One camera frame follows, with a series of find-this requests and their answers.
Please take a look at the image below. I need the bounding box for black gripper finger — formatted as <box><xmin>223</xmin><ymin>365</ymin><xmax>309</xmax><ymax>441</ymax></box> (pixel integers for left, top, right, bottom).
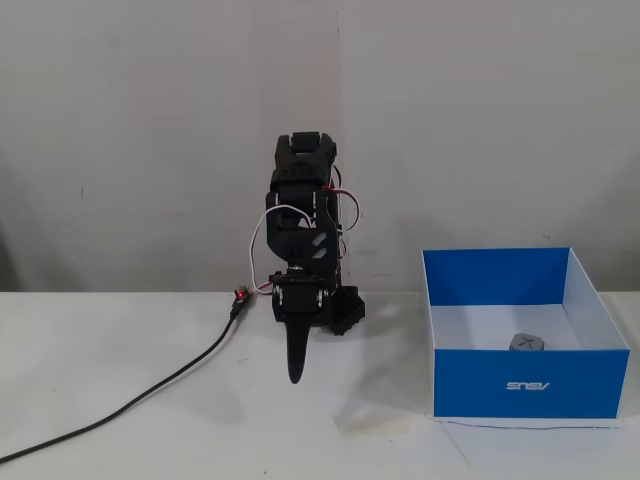
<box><xmin>294</xmin><ymin>321</ymin><xmax>316</xmax><ymax>386</ymax></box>
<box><xmin>283</xmin><ymin>318</ymin><xmax>298</xmax><ymax>385</ymax></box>

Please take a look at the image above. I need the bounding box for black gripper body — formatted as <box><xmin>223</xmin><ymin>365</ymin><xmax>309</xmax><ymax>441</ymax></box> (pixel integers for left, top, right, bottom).
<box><xmin>269</xmin><ymin>270</ymin><xmax>334</xmax><ymax>327</ymax></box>

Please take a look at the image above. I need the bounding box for small gray block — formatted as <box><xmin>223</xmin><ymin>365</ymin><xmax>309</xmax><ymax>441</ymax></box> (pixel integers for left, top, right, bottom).
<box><xmin>506</xmin><ymin>331</ymin><xmax>548</xmax><ymax>352</ymax></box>

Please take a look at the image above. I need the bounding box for blue and white cardboard box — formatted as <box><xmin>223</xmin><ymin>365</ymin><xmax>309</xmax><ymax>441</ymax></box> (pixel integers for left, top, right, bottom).
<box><xmin>421</xmin><ymin>246</ymin><xmax>631</xmax><ymax>420</ymax></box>

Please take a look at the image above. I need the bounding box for clear tape patch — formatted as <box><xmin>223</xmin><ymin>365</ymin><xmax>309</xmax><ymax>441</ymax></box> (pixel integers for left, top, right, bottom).
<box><xmin>333</xmin><ymin>413</ymin><xmax>414</xmax><ymax>439</ymax></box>

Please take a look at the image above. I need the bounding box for white red gripper servo wire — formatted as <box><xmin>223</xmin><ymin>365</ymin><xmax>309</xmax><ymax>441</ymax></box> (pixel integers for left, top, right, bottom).
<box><xmin>247</xmin><ymin>209</ymin><xmax>312</xmax><ymax>292</ymax></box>

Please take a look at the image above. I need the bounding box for red white elbow servo wire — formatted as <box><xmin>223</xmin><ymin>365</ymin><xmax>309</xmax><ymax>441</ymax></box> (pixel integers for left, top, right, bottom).
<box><xmin>322</xmin><ymin>163</ymin><xmax>365</xmax><ymax>262</ymax></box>

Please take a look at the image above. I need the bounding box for thick black usb cable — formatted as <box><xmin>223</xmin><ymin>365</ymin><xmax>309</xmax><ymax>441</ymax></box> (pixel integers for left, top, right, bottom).
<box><xmin>0</xmin><ymin>298</ymin><xmax>247</xmax><ymax>464</ymax></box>

